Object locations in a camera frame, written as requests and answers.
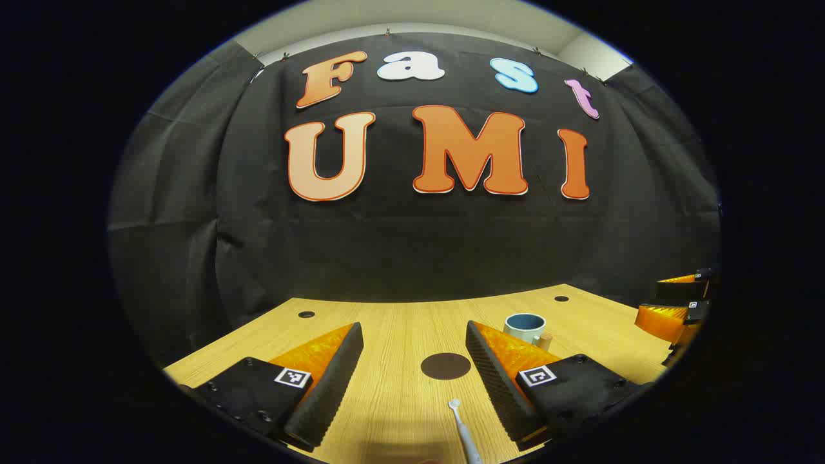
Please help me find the light blue cup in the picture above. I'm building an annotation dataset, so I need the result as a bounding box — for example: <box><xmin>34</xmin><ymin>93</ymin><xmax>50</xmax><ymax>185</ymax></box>
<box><xmin>503</xmin><ymin>313</ymin><xmax>554</xmax><ymax>352</ymax></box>

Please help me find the white toothbrush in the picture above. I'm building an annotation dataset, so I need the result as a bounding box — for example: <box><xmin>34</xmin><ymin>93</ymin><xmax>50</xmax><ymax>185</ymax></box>
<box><xmin>448</xmin><ymin>398</ymin><xmax>483</xmax><ymax>464</ymax></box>

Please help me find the black backdrop cloth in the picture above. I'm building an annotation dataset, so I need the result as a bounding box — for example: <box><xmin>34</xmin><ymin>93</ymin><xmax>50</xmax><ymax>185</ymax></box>
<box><xmin>108</xmin><ymin>32</ymin><xmax>721</xmax><ymax>368</ymax></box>

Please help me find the dark brown round coaster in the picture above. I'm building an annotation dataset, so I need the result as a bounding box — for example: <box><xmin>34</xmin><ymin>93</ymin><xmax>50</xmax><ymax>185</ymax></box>
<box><xmin>421</xmin><ymin>353</ymin><xmax>472</xmax><ymax>381</ymax></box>

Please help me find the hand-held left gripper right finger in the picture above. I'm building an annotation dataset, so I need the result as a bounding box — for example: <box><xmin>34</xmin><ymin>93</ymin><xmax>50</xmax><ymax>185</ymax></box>
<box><xmin>465</xmin><ymin>320</ymin><xmax>645</xmax><ymax>452</ymax></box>

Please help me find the wooden desktop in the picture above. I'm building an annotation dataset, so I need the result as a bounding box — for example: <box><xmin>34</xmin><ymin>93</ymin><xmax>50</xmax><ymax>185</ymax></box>
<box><xmin>164</xmin><ymin>284</ymin><xmax>674</xmax><ymax>464</ymax></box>

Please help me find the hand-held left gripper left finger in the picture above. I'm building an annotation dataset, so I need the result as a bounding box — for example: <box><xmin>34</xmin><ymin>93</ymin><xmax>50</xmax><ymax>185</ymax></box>
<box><xmin>179</xmin><ymin>322</ymin><xmax>365</xmax><ymax>453</ymax></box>

